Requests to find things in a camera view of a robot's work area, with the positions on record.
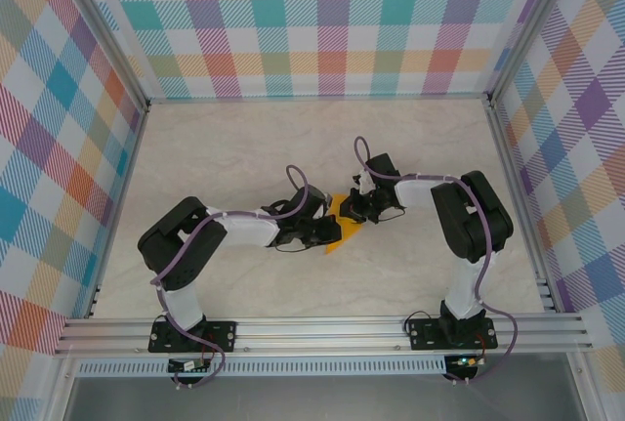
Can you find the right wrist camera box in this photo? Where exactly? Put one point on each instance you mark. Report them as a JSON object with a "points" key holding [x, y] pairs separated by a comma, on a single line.
{"points": [[382, 167]]}

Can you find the aluminium frame post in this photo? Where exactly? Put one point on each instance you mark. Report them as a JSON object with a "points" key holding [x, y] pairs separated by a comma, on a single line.
{"points": [[105, 35], [529, 25]]}

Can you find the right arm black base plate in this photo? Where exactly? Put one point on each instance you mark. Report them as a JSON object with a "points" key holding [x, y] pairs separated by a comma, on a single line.
{"points": [[422, 335]]}

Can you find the grey metal panel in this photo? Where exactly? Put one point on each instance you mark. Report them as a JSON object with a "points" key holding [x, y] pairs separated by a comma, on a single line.
{"points": [[317, 399]]}

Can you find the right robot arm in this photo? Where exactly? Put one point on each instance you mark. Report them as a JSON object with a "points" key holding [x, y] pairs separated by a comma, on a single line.
{"points": [[469, 225]]}

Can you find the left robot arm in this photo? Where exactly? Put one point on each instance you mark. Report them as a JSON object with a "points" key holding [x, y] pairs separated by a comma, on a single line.
{"points": [[180, 245]]}

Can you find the aluminium frame rail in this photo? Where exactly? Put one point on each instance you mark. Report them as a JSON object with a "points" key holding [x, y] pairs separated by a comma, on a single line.
{"points": [[119, 206], [317, 98], [521, 206]]}

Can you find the orange paper sheet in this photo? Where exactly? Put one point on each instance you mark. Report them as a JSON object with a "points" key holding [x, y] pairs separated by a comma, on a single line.
{"points": [[349, 235]]}

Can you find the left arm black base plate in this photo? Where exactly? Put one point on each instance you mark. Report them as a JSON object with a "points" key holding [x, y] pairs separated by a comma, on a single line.
{"points": [[222, 335]]}

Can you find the wide aluminium mounting rail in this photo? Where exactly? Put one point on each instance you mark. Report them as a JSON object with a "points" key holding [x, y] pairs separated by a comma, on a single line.
{"points": [[317, 335]]}

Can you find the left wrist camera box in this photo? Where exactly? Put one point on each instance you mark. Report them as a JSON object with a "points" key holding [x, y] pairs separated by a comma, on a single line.
{"points": [[310, 201]]}

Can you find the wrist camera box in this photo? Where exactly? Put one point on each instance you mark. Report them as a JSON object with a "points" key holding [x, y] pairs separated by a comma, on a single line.
{"points": [[382, 167], [310, 201]]}

